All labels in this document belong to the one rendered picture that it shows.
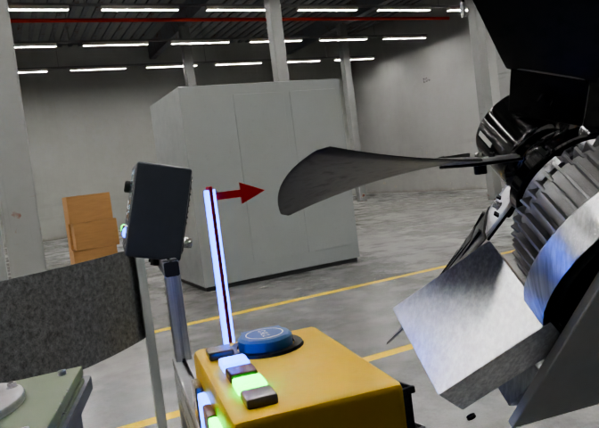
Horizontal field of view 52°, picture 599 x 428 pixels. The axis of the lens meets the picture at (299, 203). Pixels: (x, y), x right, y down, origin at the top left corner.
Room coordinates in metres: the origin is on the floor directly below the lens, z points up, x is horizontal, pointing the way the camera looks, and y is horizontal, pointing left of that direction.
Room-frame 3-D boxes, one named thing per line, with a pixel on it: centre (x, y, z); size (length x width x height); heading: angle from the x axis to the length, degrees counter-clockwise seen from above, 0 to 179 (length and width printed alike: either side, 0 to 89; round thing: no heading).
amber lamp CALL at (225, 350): (0.44, 0.07, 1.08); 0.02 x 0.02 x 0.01; 17
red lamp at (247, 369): (0.38, 0.05, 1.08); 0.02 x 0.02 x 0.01; 17
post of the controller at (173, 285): (1.19, 0.26, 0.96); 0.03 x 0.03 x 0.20; 17
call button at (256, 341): (0.45, 0.04, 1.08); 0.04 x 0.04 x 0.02
